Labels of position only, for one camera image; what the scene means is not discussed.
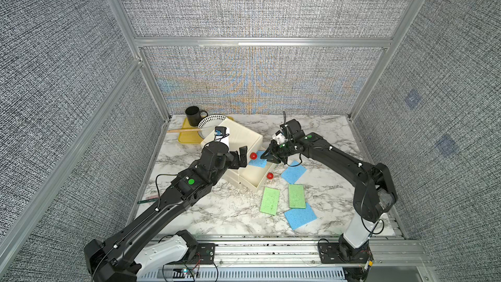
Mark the green sponge right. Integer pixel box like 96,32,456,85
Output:
288,184,306,209

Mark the yellow tray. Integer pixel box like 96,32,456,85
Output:
177,116,236,144

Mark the blue sponge front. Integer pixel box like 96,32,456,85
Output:
284,203,317,230

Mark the black mug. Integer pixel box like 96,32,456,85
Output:
185,106,209,127

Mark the white three-drawer cabinet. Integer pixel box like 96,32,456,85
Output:
219,119,263,187

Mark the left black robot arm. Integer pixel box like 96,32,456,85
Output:
84,141,247,281

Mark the blue sponge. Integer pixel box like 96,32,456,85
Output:
248,151,267,168
284,203,317,230
281,163,307,184

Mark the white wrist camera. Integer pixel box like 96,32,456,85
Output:
214,126,230,146
272,131,287,145

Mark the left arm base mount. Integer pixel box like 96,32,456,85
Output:
157,230,215,265

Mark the green sponge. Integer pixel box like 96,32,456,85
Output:
288,184,306,209
260,187,280,215

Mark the white bowl black pattern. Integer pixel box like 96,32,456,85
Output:
198,114,228,139

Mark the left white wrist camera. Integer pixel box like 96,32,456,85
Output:
214,126,230,146

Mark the green sponge left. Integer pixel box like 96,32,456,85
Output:
260,187,280,215

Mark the aluminium front rail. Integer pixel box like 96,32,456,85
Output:
198,236,431,268

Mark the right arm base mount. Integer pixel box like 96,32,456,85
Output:
317,238,374,265

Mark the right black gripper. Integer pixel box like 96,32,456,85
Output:
258,140,296,165

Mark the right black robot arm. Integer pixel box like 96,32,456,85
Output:
260,119,398,251

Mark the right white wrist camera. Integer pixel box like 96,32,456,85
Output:
272,131,287,145

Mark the wooden chopstick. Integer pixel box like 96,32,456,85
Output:
166,128,200,133

